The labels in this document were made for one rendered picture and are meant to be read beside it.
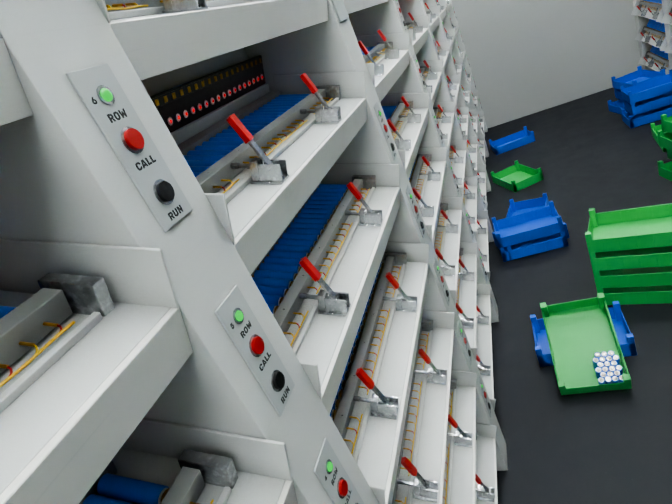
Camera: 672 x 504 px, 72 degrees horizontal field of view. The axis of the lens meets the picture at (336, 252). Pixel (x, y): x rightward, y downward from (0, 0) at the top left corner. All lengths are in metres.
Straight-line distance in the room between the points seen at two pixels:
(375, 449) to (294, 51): 0.74
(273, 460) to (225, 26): 0.45
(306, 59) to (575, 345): 1.29
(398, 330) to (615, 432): 0.90
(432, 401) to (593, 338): 0.89
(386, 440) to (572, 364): 1.13
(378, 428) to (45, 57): 0.61
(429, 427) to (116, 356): 0.74
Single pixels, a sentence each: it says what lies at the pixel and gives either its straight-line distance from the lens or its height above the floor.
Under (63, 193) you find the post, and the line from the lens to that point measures 0.38.
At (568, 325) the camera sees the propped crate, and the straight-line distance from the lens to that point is 1.83.
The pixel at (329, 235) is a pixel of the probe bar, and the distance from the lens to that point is 0.78.
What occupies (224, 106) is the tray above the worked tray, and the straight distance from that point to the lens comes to 0.83.
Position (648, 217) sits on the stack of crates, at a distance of 2.08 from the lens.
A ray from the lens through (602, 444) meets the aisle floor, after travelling 1.61.
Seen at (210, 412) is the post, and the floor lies 1.03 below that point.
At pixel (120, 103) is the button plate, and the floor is 1.28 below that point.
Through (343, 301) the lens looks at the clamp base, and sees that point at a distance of 0.62.
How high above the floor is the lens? 1.26
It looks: 23 degrees down
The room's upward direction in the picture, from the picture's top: 25 degrees counter-clockwise
